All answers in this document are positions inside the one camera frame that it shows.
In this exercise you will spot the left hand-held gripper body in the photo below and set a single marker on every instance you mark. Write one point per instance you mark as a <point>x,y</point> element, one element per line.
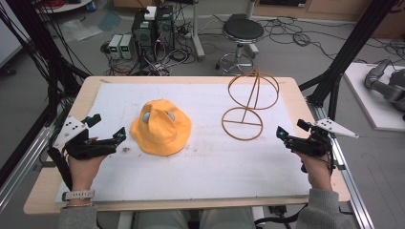
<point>71,129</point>

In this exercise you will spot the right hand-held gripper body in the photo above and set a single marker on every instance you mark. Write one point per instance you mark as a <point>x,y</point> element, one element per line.
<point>313,143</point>

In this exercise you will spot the yellow bucket hat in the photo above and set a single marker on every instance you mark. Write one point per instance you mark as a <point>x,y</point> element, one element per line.
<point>160,130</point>

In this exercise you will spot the person's right hand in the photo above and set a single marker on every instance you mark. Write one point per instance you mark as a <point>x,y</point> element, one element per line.
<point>316,173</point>

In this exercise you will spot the person's left hand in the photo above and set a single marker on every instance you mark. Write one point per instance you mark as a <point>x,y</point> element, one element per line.
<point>83,173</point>

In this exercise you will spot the white wristwatch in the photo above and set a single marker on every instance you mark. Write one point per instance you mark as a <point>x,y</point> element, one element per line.
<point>78,194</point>

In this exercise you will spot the white floor board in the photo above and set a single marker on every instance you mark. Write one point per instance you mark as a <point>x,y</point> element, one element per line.
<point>372,105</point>

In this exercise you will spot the grey power supply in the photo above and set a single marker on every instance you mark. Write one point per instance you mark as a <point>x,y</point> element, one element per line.
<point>114,46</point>
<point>126,47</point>

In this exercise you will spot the white foam mat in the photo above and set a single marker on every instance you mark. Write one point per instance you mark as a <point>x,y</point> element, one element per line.
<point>203,165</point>

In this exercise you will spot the black computer tower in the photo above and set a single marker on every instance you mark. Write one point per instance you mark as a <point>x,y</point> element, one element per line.
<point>143,35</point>
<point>165,27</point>

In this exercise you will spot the black round stool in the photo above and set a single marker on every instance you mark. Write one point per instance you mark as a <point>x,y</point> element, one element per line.
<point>243,30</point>

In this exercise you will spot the person's legs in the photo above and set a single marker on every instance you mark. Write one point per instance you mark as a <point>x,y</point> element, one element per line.
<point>191,219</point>

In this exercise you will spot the small white box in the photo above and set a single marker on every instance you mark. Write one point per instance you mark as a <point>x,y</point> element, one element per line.
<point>150,12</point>

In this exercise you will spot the white desk leg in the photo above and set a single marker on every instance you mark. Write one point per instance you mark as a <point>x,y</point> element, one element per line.
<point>197,35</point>

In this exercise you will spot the aluminium rail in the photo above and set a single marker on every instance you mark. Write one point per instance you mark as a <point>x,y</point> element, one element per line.
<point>350,184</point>
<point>22,168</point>

